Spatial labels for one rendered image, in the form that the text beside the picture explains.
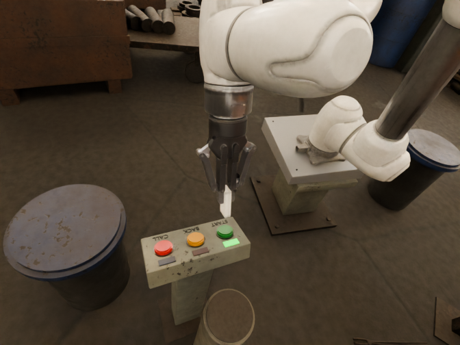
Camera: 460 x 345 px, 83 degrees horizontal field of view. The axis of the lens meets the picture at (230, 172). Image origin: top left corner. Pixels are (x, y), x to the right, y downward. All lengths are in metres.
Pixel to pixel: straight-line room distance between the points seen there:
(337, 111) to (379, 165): 0.25
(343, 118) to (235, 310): 0.79
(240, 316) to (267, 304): 0.59
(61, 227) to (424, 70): 1.09
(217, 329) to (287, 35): 0.58
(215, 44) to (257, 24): 0.10
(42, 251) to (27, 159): 0.99
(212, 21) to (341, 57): 0.21
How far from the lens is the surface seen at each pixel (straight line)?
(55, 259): 0.87
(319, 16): 0.30
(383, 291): 1.56
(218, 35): 0.42
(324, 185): 1.26
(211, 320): 0.67
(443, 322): 1.68
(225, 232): 0.64
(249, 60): 0.35
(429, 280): 1.77
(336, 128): 1.12
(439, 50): 0.86
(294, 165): 1.18
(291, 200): 1.37
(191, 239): 0.63
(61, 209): 0.96
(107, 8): 2.00
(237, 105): 0.47
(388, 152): 1.05
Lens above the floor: 1.17
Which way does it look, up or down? 46 degrees down
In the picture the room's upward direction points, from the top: 14 degrees clockwise
